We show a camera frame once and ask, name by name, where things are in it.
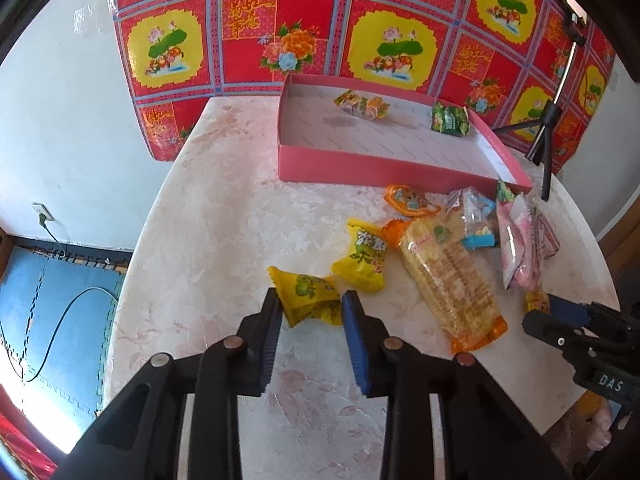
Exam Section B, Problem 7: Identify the black cable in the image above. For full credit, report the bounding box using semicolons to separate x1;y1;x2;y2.
0;215;122;384

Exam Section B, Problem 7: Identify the long orange cracker packet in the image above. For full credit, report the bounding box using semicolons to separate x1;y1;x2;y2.
382;205;509;354

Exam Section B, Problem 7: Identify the orange and yellow candy packet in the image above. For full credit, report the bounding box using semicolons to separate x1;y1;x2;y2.
334;89;391;121

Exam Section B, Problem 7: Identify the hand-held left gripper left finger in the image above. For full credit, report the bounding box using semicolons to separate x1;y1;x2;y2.
50;287;286;480

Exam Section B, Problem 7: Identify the pink and white snack packet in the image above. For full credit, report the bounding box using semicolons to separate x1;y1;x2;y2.
497;195;543;292

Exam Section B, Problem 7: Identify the phone on tripod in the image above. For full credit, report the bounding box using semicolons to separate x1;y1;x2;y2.
556;0;587;30

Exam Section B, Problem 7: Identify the blue foam mat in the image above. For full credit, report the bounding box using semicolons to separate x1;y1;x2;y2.
0;244;134;457

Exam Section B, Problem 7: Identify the yellow packet with green lettering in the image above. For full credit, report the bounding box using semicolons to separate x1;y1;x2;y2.
332;218;389;294

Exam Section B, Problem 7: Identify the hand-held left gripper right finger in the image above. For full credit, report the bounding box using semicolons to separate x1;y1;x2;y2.
341;290;571;480

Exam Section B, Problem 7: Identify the small yellow jelly cup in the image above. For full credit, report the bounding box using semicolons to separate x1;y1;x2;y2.
524;290;552;315

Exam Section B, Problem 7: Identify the green snack packet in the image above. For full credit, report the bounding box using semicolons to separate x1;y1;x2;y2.
431;102;472;137

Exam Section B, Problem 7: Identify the black tripod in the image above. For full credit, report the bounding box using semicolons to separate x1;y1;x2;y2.
492;10;589;202

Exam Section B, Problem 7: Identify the red floral printed cloth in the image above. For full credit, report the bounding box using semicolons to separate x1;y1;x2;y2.
107;0;617;172

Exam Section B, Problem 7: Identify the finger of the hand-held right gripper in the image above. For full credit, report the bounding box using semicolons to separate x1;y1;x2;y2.
522;311;596;361
547;295;626;332

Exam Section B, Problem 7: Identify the shallow pink cardboard box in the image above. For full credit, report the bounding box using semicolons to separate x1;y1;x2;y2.
277;74;533;196

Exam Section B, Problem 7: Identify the orange jelly cup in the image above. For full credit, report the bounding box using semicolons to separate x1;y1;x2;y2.
384;184;443;219

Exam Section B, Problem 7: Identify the clear packet with blue edge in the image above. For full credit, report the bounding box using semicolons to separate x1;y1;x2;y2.
446;187;501;252

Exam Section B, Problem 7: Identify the yellow packet with green fruit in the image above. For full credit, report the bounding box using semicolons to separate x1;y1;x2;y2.
268;266;344;329

